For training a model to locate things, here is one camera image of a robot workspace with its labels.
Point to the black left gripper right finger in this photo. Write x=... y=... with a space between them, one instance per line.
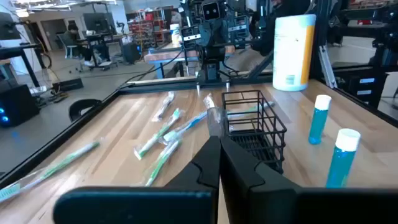
x=280 y=205

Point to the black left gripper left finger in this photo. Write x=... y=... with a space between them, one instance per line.
x=140 y=205

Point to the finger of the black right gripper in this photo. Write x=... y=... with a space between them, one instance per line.
x=238 y=28
x=191 y=37

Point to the blue mouthwash bottle white cap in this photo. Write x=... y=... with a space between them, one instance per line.
x=318 y=124
x=340 y=168

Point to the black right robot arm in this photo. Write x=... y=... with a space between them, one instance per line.
x=211 y=59

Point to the white yellow wipes canister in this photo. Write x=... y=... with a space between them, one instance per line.
x=175 y=34
x=289 y=53

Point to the blue-legged wooden workbench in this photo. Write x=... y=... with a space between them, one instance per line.
x=161 y=56

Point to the red parts shelf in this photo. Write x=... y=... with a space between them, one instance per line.
x=146 y=28

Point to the black case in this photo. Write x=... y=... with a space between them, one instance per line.
x=131 y=53

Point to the grey translucent plastic case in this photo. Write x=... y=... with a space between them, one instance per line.
x=214 y=123

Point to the black desk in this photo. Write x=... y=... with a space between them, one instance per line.
x=99 y=39
x=18 y=49

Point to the black monitor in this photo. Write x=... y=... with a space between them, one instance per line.
x=7 y=26
x=96 y=22

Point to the office chair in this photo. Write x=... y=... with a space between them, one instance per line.
x=71 y=55

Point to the black equipment rack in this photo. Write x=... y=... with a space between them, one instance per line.
x=357 y=81

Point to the black box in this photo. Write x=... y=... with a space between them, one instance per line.
x=66 y=84

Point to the black computer tower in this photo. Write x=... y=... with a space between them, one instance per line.
x=21 y=105

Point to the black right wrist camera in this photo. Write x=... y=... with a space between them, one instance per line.
x=211 y=11

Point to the silver metal bracket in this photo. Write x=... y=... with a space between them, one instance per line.
x=327 y=68

